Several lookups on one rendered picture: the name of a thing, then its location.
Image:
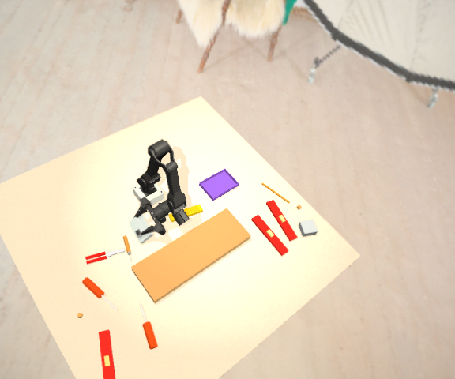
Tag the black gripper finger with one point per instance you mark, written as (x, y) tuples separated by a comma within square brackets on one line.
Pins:
[(149, 230), (140, 211)]

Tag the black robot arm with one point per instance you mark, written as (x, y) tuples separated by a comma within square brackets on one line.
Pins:
[(176, 199)]

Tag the yellow rectangular bar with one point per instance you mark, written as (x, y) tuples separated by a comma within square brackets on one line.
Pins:
[(189, 211)]

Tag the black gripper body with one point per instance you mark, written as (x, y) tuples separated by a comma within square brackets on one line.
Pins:
[(156, 213)]

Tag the orange flat panel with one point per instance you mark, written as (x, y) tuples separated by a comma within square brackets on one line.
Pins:
[(170, 267)]

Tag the red flat block with small yellow cube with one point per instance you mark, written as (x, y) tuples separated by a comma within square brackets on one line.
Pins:
[(281, 220), (268, 233), (106, 355)]

